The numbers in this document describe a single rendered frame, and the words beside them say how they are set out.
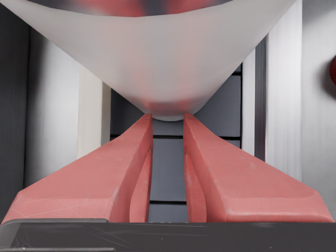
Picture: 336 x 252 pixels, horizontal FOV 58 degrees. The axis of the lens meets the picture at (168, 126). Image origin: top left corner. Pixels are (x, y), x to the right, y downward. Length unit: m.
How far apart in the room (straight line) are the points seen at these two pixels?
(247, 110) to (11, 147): 0.16
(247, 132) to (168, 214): 0.07
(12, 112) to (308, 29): 0.22
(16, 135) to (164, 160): 0.11
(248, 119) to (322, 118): 0.08
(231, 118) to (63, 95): 0.13
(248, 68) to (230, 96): 0.02
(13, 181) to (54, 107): 0.06
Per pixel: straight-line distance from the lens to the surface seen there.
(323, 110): 0.25
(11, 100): 0.24
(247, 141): 0.19
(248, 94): 0.19
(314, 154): 0.25
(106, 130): 0.16
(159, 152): 0.18
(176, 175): 0.18
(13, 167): 0.24
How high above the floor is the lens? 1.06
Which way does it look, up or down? 87 degrees down
